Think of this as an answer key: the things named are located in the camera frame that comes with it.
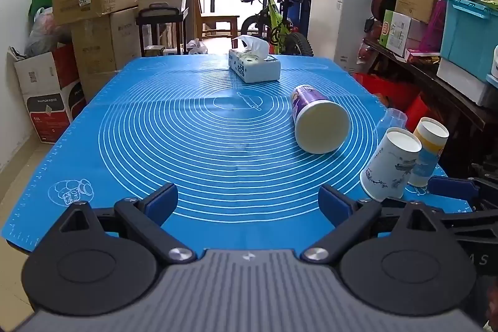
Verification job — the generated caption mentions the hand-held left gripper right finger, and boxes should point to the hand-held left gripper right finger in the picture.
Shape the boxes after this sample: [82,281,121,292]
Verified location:
[303,185,457,264]

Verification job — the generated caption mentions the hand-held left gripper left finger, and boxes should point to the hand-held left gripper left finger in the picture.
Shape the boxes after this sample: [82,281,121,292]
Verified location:
[58,182,197,265]

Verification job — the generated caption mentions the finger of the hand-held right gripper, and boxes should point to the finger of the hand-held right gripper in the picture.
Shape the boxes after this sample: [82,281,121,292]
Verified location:
[427,175,498,214]

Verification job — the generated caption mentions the purple and white cup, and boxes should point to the purple and white cup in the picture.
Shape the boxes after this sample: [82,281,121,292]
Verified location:
[291,85,353,155]

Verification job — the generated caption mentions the yellow and white paper cup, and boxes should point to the yellow and white paper cup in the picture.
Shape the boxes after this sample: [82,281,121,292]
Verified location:
[406,117,450,188]

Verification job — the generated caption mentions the clear plastic cup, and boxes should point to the clear plastic cup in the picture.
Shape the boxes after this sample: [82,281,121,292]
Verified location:
[373,107,408,147]

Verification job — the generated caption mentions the dark wooden side table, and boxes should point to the dark wooden side table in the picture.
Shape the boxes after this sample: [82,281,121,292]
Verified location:
[361,38,498,178]

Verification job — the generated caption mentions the blue silicone baking mat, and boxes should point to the blue silicone baking mat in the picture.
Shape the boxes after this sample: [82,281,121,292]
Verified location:
[1,54,473,255]

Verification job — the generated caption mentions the white foam box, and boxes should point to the white foam box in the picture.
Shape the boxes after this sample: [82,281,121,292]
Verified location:
[436,58,498,107]

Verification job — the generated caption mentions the red plastic bags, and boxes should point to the red plastic bags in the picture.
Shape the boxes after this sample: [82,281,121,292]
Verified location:
[353,72,430,123]

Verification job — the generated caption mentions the blue plastic storage bin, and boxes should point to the blue plastic storage bin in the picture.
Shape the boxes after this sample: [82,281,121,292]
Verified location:
[440,0,498,83]

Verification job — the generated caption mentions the red and white cardboard box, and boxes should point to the red and white cardboard box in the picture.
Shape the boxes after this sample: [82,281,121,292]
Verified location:
[8,44,87,144]

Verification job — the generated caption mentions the small white floor bag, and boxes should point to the small white floor bag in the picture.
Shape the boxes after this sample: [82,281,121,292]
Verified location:
[186,38,209,55]

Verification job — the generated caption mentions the white patterned tissue box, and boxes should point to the white patterned tissue box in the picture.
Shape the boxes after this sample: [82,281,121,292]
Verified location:
[228,35,281,84]

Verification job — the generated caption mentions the green and white carton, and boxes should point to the green and white carton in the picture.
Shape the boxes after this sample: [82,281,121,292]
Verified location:
[379,9,429,58]

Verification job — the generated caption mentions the white chest freezer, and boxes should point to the white chest freezer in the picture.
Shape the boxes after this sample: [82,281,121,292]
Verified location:
[307,0,378,74]

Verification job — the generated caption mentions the wooden chair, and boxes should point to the wooden chair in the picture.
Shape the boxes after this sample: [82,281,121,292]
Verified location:
[192,0,241,42]

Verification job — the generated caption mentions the green and black bicycle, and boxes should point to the green and black bicycle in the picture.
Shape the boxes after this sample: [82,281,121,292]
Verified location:
[225,0,314,57]

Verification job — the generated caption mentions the grey plastic bag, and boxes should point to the grey plastic bag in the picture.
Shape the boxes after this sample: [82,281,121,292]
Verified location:
[25,7,73,57]

